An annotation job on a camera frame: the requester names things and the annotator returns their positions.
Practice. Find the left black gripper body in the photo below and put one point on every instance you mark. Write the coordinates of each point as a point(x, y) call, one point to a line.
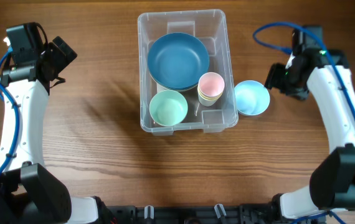
point(57, 57)

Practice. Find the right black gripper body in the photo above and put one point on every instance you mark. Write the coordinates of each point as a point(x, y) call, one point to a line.
point(283, 79)

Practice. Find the light blue small bowl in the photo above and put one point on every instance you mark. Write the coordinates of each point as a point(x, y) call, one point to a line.
point(252, 98)

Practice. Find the pink cup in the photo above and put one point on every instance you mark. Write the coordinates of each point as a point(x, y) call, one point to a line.
point(211, 85)

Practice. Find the yellow cup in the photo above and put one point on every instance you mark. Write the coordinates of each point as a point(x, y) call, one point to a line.
point(204, 96)

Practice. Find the cream cup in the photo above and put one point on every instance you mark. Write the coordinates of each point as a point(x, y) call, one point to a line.
point(206, 102)

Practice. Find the mint green small bowl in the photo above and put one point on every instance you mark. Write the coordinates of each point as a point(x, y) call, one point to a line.
point(168, 103)

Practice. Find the pink small bowl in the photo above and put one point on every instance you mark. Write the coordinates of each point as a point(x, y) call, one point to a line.
point(168, 121)

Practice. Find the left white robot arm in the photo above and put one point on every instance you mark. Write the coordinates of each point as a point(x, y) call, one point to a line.
point(29, 193)

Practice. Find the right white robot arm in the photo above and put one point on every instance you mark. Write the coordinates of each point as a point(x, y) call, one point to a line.
point(326, 76)

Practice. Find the clear plastic storage container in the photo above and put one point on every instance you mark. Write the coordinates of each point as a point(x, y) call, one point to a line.
point(210, 27)

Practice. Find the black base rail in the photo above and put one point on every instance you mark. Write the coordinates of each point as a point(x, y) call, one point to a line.
point(241, 214)

